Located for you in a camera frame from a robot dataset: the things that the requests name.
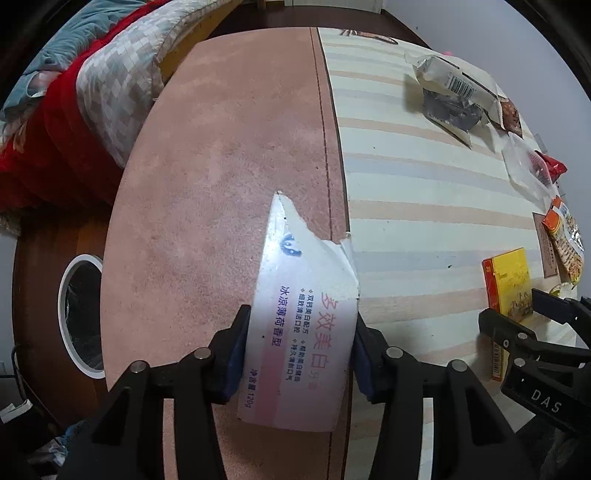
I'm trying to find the red blanket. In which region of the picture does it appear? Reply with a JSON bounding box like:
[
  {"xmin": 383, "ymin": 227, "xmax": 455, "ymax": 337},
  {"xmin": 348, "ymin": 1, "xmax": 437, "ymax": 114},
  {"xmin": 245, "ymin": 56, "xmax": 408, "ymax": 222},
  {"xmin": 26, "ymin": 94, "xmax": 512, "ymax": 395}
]
[{"xmin": 0, "ymin": 0, "xmax": 185, "ymax": 206}]

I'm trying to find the pink table cloth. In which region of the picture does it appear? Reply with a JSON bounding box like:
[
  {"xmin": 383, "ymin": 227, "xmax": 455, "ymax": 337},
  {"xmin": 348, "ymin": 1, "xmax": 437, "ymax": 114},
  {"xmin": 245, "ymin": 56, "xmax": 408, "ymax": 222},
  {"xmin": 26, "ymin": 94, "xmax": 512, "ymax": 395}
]
[{"xmin": 100, "ymin": 27, "xmax": 352, "ymax": 480}]

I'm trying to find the striped table cloth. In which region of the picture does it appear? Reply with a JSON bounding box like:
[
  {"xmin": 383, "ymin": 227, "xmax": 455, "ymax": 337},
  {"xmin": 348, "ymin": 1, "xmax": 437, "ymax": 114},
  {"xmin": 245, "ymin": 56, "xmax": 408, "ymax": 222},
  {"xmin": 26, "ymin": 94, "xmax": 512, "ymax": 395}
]
[{"xmin": 318, "ymin": 27, "xmax": 583, "ymax": 480}]

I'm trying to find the dark foil wrapper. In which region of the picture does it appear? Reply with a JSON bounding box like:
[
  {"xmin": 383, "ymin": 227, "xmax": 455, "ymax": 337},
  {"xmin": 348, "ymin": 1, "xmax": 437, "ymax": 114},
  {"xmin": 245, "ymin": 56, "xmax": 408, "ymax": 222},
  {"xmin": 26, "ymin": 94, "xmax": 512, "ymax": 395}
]
[{"xmin": 422, "ymin": 90, "xmax": 485, "ymax": 148}]

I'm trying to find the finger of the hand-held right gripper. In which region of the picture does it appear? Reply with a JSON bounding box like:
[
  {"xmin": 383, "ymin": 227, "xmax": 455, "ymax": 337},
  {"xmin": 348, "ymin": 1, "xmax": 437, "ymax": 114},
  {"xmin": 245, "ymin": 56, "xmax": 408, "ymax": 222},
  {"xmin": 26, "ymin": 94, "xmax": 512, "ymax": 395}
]
[
  {"xmin": 479, "ymin": 308, "xmax": 555, "ymax": 370},
  {"xmin": 531, "ymin": 288, "xmax": 591, "ymax": 348}
]

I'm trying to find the black cable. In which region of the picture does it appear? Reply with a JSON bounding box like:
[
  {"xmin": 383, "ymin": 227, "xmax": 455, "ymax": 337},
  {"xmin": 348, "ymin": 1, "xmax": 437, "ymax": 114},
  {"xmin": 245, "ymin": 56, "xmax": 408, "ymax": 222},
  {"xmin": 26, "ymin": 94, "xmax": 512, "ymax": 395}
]
[{"xmin": 10, "ymin": 342, "xmax": 33, "ymax": 407}]

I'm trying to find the red snack packet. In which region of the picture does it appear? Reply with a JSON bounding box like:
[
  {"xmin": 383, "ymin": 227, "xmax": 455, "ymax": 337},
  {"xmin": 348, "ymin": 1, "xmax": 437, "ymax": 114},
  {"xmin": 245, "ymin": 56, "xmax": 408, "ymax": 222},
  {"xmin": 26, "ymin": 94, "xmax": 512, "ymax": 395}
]
[{"xmin": 531, "ymin": 150, "xmax": 568, "ymax": 185}]

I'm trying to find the brown snack packet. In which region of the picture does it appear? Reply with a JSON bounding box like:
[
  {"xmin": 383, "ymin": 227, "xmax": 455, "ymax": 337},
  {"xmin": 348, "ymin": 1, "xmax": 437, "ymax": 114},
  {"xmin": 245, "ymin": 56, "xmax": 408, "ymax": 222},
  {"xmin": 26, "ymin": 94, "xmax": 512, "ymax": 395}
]
[{"xmin": 499, "ymin": 98, "xmax": 525, "ymax": 138}]

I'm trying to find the clear plastic bag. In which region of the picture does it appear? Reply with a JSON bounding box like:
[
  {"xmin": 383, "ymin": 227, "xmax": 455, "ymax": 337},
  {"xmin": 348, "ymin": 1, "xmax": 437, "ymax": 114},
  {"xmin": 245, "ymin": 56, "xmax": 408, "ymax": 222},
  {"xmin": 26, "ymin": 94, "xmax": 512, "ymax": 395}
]
[{"xmin": 502, "ymin": 133, "xmax": 559, "ymax": 201}]

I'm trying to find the white rimmed trash bin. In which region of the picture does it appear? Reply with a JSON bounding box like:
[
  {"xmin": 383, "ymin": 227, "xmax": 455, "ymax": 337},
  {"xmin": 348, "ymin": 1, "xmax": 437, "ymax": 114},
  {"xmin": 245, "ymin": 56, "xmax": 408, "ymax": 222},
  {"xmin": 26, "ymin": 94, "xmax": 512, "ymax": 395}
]
[{"xmin": 58, "ymin": 254, "xmax": 108, "ymax": 380}]

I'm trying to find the orange snack packet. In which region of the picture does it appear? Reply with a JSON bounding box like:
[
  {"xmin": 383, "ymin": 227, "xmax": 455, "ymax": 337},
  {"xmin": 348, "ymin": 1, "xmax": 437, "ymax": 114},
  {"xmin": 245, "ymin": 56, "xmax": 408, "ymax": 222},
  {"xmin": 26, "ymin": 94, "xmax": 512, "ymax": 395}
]
[{"xmin": 542, "ymin": 196, "xmax": 586, "ymax": 284}]

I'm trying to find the yellow red box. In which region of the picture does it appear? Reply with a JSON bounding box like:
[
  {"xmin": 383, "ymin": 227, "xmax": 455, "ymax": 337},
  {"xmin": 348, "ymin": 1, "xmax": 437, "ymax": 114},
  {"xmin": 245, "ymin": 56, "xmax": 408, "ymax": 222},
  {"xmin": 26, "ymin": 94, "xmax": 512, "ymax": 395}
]
[{"xmin": 481, "ymin": 247, "xmax": 536, "ymax": 383}]

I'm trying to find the teal duvet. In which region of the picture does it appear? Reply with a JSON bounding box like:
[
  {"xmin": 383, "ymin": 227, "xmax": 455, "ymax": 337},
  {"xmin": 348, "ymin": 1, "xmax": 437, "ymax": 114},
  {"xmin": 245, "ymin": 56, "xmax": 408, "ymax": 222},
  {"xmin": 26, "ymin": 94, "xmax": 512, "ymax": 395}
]
[{"xmin": 2, "ymin": 0, "xmax": 153, "ymax": 121}]

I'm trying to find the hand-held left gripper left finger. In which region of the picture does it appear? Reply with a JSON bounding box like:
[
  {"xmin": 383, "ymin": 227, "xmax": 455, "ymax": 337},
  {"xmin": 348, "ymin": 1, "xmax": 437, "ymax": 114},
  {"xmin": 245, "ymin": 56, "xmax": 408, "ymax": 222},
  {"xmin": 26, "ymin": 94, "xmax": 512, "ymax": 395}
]
[{"xmin": 60, "ymin": 305, "xmax": 252, "ymax": 480}]

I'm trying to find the brown printed wrapper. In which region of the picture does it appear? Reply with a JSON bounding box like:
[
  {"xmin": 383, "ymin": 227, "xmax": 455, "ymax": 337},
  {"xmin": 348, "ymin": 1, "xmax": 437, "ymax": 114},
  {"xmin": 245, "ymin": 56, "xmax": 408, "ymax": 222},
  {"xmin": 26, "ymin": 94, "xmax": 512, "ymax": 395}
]
[{"xmin": 339, "ymin": 28, "xmax": 399, "ymax": 45}]

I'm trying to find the torn white toothpaste box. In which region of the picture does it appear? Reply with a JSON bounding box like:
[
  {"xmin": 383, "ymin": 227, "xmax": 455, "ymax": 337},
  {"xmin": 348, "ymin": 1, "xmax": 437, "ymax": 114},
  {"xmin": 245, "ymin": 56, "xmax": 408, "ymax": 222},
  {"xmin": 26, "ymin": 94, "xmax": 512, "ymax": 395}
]
[{"xmin": 238, "ymin": 191, "xmax": 361, "ymax": 432}]

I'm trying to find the wooden bed frame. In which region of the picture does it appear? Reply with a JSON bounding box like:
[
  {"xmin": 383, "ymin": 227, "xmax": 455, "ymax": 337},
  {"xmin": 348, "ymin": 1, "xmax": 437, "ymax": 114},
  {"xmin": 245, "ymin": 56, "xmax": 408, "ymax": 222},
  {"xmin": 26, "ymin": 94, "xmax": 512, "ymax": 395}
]
[{"xmin": 157, "ymin": 0, "xmax": 232, "ymax": 93}]

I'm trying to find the white barcode snack wrapper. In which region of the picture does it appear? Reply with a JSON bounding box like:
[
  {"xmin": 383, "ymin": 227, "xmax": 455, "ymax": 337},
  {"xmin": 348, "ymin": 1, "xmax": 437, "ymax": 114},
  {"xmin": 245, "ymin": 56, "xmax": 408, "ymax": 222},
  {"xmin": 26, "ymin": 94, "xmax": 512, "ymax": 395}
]
[{"xmin": 405, "ymin": 52, "xmax": 509, "ymax": 127}]

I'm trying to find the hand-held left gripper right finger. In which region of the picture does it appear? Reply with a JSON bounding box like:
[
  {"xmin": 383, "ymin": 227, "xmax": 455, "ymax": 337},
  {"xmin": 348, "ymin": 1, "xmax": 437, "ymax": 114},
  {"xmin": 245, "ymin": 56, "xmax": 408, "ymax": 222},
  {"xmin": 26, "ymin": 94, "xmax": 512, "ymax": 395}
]
[{"xmin": 353, "ymin": 318, "xmax": 541, "ymax": 480}]

